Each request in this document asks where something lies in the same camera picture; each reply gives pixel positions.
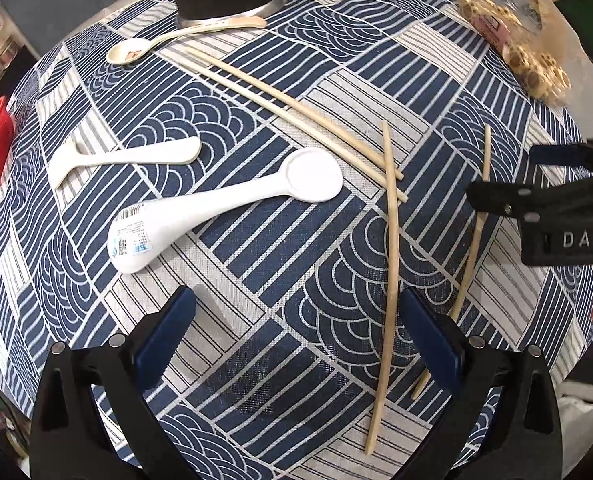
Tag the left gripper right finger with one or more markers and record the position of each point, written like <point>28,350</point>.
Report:
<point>502,420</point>

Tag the white spoon with label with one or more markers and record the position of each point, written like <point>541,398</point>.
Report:
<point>140,233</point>

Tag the clear plastic cookie box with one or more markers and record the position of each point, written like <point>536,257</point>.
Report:
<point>529,36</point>

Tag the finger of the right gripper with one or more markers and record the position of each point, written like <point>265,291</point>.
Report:
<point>565,155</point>
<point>514,200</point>

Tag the blue patterned tablecloth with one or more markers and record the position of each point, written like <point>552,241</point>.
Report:
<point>277,375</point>

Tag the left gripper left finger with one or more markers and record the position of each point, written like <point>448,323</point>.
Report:
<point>69,439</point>

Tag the white ceramic spoon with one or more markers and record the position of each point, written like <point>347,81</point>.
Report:
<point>68,157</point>

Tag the wooden chopstick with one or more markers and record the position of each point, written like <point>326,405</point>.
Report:
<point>469,272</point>
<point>183,60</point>
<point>392,290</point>
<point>355,152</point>

